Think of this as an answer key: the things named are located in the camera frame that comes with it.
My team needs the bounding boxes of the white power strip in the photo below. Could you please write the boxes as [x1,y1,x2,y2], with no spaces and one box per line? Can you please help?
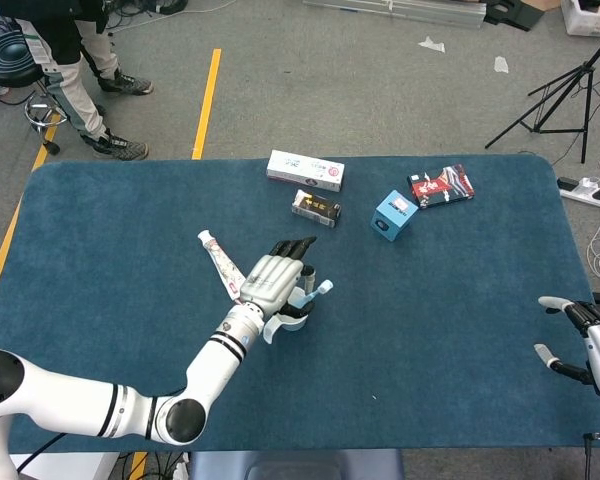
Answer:
[557,176,600,209]

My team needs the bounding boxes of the blue cube speaker box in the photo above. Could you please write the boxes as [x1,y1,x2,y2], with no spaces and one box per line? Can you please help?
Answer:
[370,189,419,243]

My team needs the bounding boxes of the white pink long box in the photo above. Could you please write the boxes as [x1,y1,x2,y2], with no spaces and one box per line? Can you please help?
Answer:
[265,149,346,194]

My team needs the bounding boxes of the long white aluminium rails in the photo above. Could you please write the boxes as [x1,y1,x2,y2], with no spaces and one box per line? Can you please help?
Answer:
[302,0,489,31]

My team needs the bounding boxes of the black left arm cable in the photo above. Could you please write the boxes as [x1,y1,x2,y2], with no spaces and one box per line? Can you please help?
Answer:
[17,432,66,474]

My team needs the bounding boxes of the white storage bin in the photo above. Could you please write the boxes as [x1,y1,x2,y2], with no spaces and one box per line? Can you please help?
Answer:
[559,0,600,39]

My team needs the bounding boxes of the blue table mat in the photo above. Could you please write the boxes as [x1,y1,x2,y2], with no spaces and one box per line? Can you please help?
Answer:
[0,153,597,454]

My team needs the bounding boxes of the blue grey chair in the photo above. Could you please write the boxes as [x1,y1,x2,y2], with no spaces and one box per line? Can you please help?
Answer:
[187,449,406,480]

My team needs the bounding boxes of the white toothpaste tube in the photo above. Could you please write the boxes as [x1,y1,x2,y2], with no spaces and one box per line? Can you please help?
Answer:
[197,228,251,304]

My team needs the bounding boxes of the light blue toothbrush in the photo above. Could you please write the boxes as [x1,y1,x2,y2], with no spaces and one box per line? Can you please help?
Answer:
[287,279,335,312]

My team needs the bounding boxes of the black tripod stand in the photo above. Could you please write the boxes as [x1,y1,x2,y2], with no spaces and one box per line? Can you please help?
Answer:
[484,22,600,165]

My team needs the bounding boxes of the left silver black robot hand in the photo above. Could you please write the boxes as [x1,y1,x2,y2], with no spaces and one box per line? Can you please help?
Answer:
[231,235,321,319]

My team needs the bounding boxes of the black floor cable bundle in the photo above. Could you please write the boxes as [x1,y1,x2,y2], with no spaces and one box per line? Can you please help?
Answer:
[99,0,191,31]

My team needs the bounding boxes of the flat red black box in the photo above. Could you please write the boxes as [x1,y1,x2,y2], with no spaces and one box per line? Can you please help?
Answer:
[407,163,476,210]

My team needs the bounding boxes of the small black silver box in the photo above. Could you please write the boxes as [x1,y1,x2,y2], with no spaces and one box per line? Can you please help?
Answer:
[290,188,343,229]

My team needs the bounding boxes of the cables under table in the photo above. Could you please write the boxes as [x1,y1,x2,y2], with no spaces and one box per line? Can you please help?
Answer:
[118,452,189,480]

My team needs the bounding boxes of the white robot base panel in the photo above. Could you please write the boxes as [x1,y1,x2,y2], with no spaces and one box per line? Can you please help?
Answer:
[9,452,119,480]

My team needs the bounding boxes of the light blue cup white handle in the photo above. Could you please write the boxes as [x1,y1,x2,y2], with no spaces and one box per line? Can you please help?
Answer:
[261,287,315,346]

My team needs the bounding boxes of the black metal bracket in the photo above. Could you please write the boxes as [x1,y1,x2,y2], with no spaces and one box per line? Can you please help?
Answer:
[483,0,546,32]

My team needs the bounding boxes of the person in black jacket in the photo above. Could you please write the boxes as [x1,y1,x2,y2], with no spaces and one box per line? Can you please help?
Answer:
[0,0,155,162]

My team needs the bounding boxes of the black round stool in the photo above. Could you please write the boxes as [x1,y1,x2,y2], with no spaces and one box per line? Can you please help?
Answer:
[0,37,64,156]

